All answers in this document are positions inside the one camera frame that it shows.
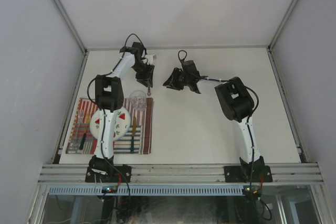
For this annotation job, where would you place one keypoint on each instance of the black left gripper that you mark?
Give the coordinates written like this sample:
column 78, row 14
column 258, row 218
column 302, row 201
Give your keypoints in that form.
column 146, row 78

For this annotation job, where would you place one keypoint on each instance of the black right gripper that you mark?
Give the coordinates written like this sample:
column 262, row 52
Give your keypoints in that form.
column 172, row 82

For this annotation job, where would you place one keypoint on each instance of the pink handled spoon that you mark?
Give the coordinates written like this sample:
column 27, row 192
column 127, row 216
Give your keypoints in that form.
column 149, row 91

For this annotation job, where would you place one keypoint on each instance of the clear drinking glass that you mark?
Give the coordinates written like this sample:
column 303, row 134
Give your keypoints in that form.
column 138, row 100

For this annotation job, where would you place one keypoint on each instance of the gold knife green handle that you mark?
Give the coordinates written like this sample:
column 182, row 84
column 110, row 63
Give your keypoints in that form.
column 134, row 130

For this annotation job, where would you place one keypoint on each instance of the white watermelon pattern plate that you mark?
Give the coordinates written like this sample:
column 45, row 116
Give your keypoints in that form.
column 122, row 124

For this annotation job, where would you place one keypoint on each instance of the striped patchwork placemat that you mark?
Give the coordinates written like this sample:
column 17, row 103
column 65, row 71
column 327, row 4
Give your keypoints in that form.
column 142, row 139

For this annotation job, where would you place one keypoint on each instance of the gold fork green handle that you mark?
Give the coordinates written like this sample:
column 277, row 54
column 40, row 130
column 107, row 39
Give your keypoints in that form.
column 87, row 122

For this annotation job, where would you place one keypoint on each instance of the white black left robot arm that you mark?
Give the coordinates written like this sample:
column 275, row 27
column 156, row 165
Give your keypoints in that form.
column 109, row 99

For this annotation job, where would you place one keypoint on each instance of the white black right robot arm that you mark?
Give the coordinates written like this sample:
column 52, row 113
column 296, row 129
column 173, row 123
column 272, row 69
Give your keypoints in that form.
column 235, row 101

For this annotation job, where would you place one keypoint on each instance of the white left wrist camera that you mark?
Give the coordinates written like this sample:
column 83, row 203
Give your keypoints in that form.
column 149, row 59

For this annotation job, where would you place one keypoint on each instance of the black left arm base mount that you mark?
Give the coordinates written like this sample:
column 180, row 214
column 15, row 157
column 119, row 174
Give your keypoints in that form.
column 123, row 172

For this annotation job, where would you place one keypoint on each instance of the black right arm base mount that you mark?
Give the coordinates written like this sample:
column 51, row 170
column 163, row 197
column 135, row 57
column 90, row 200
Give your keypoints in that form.
column 235, row 174

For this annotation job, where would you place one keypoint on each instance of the aluminium front rail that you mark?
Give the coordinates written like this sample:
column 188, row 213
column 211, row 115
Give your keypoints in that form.
column 208, row 174

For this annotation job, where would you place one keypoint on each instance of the grey slotted cable duct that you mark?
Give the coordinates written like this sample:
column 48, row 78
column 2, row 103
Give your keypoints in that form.
column 148, row 190

